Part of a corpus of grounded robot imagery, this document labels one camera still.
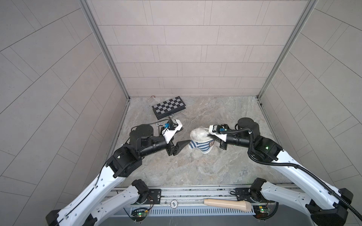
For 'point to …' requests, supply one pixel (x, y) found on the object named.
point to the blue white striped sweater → (204, 147)
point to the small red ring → (152, 96)
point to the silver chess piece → (170, 117)
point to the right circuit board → (261, 212)
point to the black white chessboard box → (168, 107)
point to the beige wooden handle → (239, 205)
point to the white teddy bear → (200, 134)
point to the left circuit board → (139, 214)
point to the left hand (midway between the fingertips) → (189, 136)
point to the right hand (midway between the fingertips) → (206, 134)
